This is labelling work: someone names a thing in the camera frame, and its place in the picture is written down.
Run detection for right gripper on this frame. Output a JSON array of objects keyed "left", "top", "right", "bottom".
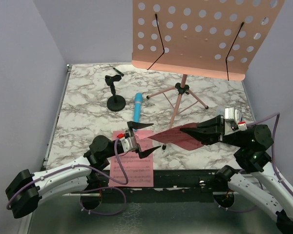
[{"left": 180, "top": 113, "right": 246, "bottom": 147}]

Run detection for pink sheet music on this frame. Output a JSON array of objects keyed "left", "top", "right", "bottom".
[{"left": 147, "top": 122, "right": 203, "bottom": 151}]

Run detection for pink music stand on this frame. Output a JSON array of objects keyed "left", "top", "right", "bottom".
[{"left": 131, "top": 0, "right": 286, "bottom": 151}]

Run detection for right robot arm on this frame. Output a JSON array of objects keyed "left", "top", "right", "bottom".
[{"left": 180, "top": 115, "right": 293, "bottom": 234}]

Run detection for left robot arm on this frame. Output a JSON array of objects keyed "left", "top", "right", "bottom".
[{"left": 5, "top": 121, "right": 155, "bottom": 218}]

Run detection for pink sheet music pages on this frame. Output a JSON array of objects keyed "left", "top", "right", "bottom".
[{"left": 109, "top": 130, "right": 153, "bottom": 187}]

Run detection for black microphone stand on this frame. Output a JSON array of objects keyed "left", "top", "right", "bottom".
[{"left": 105, "top": 75, "right": 126, "bottom": 112}]

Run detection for blue toy microphone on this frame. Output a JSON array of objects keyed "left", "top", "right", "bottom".
[{"left": 133, "top": 93, "right": 143, "bottom": 122}]

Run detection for green black pen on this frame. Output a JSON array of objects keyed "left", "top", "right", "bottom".
[{"left": 113, "top": 67, "right": 124, "bottom": 77}]

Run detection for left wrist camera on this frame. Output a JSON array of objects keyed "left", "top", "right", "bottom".
[{"left": 117, "top": 131, "right": 139, "bottom": 153}]

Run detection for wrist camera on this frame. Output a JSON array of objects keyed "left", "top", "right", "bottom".
[
  {"left": 117, "top": 131, "right": 139, "bottom": 153},
  {"left": 224, "top": 107, "right": 247, "bottom": 136}
]

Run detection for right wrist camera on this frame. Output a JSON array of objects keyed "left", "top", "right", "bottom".
[{"left": 224, "top": 107, "right": 247, "bottom": 136}]

